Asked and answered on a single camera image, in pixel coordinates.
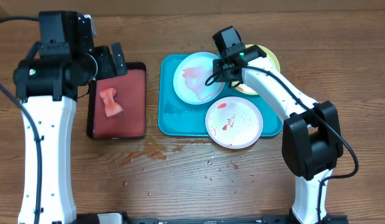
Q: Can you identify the red-stained sponge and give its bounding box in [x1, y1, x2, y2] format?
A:
[100, 87, 124, 118]

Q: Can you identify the light blue plate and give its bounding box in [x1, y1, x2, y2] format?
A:
[173, 52, 224, 105]

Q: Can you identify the white plate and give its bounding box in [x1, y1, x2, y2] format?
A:
[205, 96, 264, 149]

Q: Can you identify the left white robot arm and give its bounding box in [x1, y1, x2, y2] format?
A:
[13, 11, 127, 224]

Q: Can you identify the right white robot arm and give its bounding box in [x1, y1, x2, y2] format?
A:
[205, 26, 348, 223]

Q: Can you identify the black tray with red liquid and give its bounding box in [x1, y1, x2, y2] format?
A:
[86, 62, 146, 140]

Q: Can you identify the teal plastic tray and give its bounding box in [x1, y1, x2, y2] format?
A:
[158, 54, 283, 137]

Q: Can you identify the yellow-green plate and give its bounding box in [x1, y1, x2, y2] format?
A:
[236, 45, 281, 95]

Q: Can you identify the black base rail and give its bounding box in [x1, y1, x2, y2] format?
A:
[77, 211, 348, 224]

